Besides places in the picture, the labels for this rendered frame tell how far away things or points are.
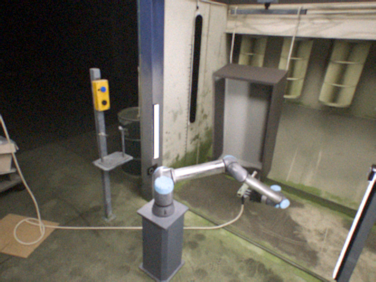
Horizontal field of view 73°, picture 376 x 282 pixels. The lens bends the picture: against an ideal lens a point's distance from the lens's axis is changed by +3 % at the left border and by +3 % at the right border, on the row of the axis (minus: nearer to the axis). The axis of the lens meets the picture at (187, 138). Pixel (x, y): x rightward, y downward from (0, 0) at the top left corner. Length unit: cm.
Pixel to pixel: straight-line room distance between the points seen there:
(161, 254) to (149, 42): 186
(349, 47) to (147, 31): 212
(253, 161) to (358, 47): 162
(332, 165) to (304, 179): 36
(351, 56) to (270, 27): 93
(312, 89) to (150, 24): 231
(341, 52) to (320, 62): 47
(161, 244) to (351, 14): 284
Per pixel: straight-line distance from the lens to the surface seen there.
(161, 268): 234
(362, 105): 379
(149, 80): 257
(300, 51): 343
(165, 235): 208
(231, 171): 210
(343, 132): 376
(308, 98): 383
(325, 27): 331
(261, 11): 261
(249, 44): 360
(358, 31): 328
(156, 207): 205
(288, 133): 377
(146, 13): 253
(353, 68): 336
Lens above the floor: 201
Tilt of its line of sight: 24 degrees down
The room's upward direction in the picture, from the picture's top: 3 degrees clockwise
